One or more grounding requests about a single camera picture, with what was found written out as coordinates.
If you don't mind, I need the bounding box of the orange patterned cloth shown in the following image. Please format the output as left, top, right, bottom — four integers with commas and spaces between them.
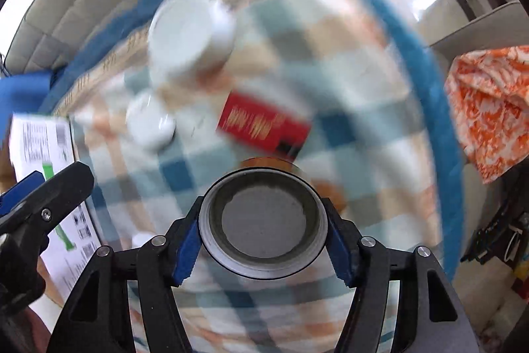
445, 45, 529, 184

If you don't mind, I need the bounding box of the white cardboard box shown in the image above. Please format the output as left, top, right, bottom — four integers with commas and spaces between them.
9, 114, 102, 302

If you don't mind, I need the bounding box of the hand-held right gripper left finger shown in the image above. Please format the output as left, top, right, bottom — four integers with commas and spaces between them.
47, 207, 206, 353

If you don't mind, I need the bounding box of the small white cup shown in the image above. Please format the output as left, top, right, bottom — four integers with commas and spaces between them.
125, 92, 177, 151

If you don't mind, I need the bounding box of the large white cup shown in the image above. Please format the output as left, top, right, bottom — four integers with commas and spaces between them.
147, 0, 238, 86

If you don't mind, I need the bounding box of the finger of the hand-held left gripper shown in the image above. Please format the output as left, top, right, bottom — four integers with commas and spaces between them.
0, 161, 95, 258

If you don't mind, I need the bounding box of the red box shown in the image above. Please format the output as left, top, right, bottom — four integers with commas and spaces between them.
217, 91, 312, 161

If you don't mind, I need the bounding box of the grey round jar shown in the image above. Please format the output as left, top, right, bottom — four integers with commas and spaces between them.
197, 168, 330, 281

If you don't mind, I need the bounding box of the black frame stand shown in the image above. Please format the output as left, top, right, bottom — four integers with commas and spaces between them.
462, 188, 529, 265

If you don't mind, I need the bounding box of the checkered tablecloth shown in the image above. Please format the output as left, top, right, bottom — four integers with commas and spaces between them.
54, 0, 445, 353

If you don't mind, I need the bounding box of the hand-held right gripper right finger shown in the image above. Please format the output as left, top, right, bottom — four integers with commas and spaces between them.
321, 198, 483, 353

